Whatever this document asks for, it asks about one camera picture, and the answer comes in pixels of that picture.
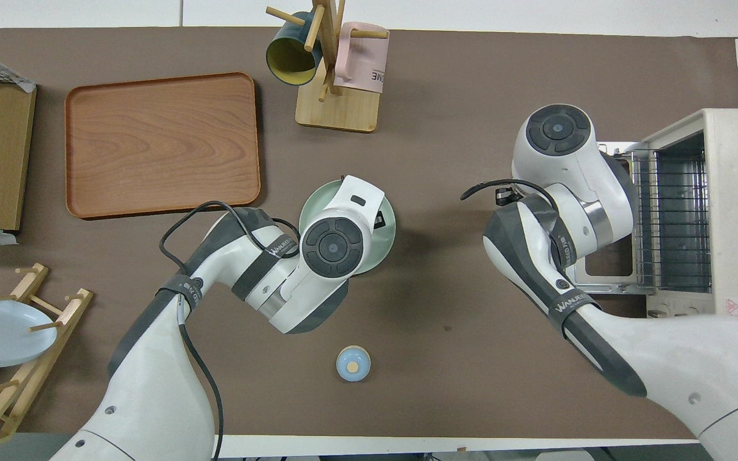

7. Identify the pink mug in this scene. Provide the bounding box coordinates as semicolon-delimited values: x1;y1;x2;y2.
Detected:
333;21;390;95

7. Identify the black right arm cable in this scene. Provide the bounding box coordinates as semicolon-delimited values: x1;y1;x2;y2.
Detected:
461;179;559;202

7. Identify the light green plate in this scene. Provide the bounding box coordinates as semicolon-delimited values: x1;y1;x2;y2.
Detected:
298;179;397;277

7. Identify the brown table mat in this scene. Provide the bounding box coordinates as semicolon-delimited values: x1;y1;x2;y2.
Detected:
0;27;738;442

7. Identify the wooden mug tree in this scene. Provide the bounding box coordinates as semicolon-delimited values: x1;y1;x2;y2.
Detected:
265;0;390;134

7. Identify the wooden plate rack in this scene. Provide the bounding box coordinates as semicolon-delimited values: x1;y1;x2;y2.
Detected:
0;263;94;457

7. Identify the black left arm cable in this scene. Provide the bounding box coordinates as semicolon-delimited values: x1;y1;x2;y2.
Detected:
160;200;302;461

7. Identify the dark blue mug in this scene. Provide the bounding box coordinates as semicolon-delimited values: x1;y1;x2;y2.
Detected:
265;12;324;87

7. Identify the brown wooden tray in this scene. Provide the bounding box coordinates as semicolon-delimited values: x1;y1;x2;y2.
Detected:
65;72;261;220

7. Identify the metal oven wire rack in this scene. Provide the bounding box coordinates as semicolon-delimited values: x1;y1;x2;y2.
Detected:
625;147;712;294

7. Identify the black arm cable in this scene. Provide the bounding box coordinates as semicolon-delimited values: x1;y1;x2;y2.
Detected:
461;179;559;202
160;200;302;461

